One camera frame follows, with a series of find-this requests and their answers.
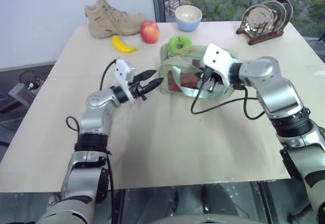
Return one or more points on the green zip pouch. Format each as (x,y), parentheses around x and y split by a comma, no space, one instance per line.
(177,59)

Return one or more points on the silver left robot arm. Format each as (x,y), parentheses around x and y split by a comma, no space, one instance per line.
(96,117)

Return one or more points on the tan lace-up boot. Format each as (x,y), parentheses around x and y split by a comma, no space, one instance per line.
(106,20)

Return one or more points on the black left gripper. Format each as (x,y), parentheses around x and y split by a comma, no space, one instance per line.
(139,89)

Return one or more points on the grey robot torso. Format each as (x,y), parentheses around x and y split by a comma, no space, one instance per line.
(203,219)

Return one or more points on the red apple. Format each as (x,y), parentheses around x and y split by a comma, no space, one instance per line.
(149,32)

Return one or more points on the dark window frame post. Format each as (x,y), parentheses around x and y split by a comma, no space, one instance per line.
(158,0)

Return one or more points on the small black floor device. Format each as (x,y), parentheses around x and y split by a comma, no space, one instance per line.
(34,84)

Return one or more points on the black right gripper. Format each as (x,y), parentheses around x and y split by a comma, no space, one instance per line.
(217,83)

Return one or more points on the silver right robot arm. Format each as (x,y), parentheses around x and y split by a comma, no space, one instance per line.
(279,92)

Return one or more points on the grey box on floor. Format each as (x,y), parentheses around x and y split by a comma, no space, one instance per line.
(19,94)

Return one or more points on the large silver metal plate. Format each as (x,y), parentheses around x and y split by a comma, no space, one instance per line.
(257,20)

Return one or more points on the blue bowl cream inside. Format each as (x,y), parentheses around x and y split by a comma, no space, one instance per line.
(188,17)

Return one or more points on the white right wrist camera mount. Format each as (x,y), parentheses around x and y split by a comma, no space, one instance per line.
(218,57)

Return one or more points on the yellow banana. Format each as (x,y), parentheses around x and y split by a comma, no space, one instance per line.
(122,45)

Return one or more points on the dark wooden plate rack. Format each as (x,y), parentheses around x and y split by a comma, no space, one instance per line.
(264,37)

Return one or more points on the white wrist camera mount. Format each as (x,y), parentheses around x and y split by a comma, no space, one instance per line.
(218,57)
(122,70)

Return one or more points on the dark red item inside pouch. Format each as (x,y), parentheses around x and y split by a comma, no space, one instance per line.
(186,81)

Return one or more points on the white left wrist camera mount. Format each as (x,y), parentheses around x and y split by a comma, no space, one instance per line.
(122,70)

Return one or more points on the green apple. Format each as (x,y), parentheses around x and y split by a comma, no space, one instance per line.
(175,43)

